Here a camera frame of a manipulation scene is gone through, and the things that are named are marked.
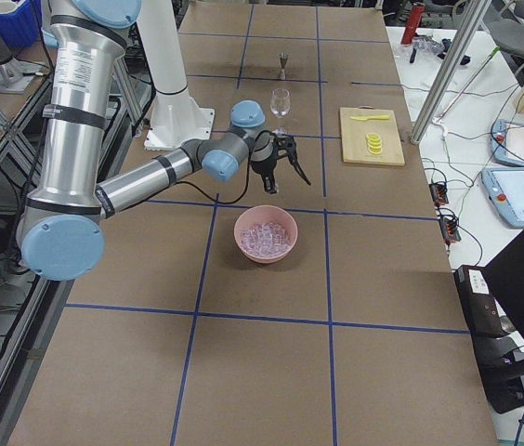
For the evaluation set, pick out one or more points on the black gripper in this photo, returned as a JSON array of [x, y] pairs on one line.
[[261, 164]]

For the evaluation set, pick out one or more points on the steel cocktail jigger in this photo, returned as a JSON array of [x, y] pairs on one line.
[[283, 57]]

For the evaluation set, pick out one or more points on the pink bowl of ice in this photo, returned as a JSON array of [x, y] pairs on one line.
[[265, 233]]

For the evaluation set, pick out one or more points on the clear wine glass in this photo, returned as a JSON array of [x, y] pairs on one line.
[[280, 103]]

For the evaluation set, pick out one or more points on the wooden cutting board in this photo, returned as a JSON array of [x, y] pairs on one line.
[[353, 138]]

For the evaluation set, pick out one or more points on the yellow plastic knife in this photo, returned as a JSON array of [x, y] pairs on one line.
[[365, 118]]

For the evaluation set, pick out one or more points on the red bottle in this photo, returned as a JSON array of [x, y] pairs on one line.
[[412, 23]]

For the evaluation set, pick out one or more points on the near blue teach pendant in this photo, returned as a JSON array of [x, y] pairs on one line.
[[505, 189]]

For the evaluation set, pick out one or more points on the blue teach pendant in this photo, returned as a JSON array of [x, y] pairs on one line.
[[507, 143], [505, 189]]

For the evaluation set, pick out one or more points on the far blue teach pendant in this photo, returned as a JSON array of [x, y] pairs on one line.
[[507, 143]]

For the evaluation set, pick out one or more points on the black computer box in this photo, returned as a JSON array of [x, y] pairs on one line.
[[490, 332]]

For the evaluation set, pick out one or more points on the white camera pedestal column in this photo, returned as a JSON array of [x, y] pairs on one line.
[[175, 115]]

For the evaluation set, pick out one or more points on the green handled reacher stick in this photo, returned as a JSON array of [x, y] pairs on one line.
[[436, 120]]

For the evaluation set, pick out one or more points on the aluminium frame post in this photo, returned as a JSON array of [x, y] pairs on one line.
[[460, 42]]

